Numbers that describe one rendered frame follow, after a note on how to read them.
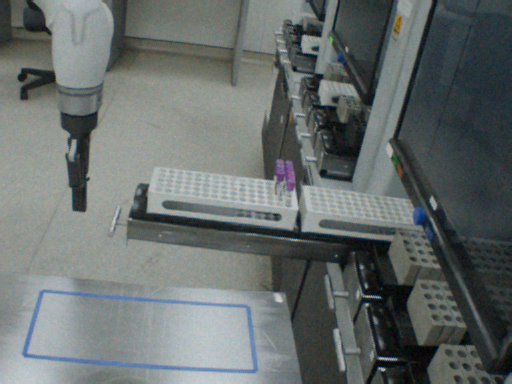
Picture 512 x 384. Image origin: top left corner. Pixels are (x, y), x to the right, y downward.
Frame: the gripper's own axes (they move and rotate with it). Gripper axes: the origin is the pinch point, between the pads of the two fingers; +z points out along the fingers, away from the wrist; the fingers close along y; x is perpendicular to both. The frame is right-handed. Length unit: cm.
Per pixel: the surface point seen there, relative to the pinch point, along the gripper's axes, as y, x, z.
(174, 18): 350, 12, 51
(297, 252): -6.8, -46.3, 2.6
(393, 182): 8, -67, -9
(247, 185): 2.2, -34.7, -6.3
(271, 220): -4.2, -40.1, -2.7
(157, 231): -6.8, -17.7, 1.5
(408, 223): -5, -68, -6
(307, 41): 122, -61, -6
